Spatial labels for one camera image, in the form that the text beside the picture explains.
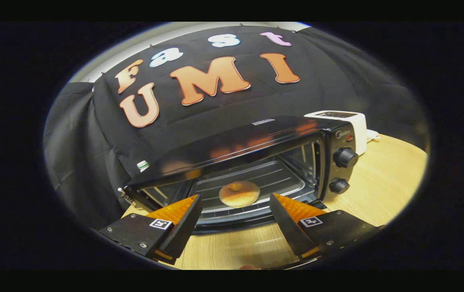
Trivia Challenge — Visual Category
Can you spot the sugared donut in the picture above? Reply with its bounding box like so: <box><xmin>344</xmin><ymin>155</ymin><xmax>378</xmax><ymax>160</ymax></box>
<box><xmin>218</xmin><ymin>180</ymin><xmax>261</xmax><ymax>208</ymax></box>

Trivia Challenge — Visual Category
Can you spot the white pop-up toaster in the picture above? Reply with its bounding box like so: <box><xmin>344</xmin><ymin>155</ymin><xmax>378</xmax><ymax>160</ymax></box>
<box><xmin>304</xmin><ymin>110</ymin><xmax>368</xmax><ymax>156</ymax></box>

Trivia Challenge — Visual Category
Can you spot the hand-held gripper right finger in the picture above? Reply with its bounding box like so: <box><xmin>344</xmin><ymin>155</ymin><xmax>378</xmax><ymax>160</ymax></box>
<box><xmin>269</xmin><ymin>193</ymin><xmax>379</xmax><ymax>264</ymax></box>

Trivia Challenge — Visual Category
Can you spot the black toaster oven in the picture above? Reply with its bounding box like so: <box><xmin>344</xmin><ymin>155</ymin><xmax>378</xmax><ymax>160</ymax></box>
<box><xmin>123</xmin><ymin>116</ymin><xmax>359</xmax><ymax>235</ymax></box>

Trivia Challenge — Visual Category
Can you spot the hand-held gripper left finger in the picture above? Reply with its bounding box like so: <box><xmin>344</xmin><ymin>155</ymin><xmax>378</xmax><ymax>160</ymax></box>
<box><xmin>98</xmin><ymin>194</ymin><xmax>203</xmax><ymax>265</ymax></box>

